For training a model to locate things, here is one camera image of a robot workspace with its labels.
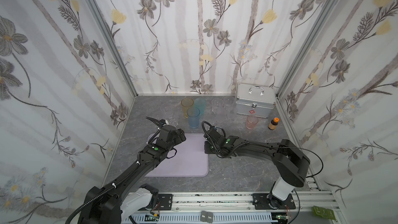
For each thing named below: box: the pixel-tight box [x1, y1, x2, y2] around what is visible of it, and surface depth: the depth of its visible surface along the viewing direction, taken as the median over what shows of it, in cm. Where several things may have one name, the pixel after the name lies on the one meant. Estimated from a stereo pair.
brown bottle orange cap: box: [267, 117, 280, 131], surface depth 100 cm
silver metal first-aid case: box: [235, 82, 277, 119], surface depth 103 cm
